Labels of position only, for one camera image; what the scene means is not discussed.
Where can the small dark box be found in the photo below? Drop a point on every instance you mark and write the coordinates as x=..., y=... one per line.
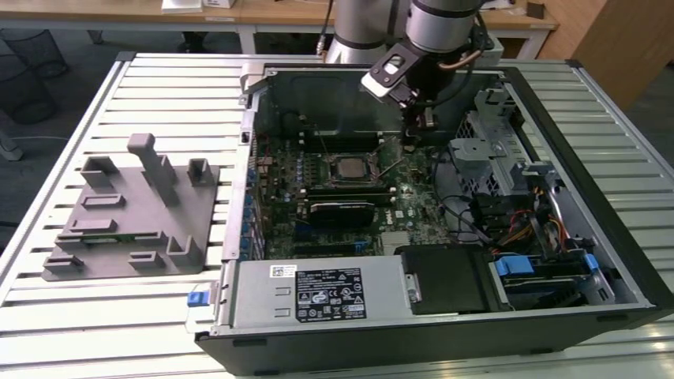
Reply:
x=535, y=10

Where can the grey parts rack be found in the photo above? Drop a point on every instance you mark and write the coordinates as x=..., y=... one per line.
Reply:
x=141, y=225

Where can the silver CPU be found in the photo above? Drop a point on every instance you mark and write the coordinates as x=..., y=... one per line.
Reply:
x=352, y=167

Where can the black graphics card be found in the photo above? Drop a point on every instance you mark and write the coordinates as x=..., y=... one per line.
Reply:
x=341, y=216

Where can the brown wooden cabinet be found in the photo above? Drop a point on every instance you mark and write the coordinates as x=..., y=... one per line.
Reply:
x=620, y=47

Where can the thin metal locking lever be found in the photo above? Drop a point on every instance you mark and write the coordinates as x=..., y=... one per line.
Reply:
x=327, y=149

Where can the black expansion slot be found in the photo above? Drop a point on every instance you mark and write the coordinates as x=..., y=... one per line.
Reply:
x=325, y=249

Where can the black plastic shroud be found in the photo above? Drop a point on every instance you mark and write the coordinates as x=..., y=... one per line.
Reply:
x=447, y=278

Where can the black open PC case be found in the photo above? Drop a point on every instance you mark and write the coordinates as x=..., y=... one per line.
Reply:
x=368, y=351

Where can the silver power supply unit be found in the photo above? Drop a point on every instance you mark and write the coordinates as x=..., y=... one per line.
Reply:
x=252, y=304

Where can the black RAM slot bank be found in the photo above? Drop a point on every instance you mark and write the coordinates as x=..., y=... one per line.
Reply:
x=341, y=140
x=347, y=193

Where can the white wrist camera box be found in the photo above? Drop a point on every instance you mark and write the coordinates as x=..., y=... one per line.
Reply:
x=389, y=67

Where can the blue case latch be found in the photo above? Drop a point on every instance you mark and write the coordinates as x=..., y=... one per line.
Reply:
x=197, y=299

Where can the blue disk carrier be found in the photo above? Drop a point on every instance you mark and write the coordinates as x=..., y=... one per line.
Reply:
x=512, y=268

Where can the small blue clip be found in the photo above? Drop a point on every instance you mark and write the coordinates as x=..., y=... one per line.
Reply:
x=590, y=263

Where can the silver chipset heatsink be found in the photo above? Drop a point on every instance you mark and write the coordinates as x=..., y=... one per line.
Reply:
x=395, y=242

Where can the silver metal disk bay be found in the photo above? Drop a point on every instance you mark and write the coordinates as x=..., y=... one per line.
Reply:
x=476, y=156

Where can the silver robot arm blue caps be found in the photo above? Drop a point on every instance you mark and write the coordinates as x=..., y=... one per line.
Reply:
x=442, y=23

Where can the small white box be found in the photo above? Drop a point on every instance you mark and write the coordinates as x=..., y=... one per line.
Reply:
x=217, y=3

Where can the green motherboard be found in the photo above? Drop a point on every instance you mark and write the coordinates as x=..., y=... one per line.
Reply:
x=415, y=209

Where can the CPU socket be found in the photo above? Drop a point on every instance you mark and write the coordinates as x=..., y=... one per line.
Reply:
x=331, y=169

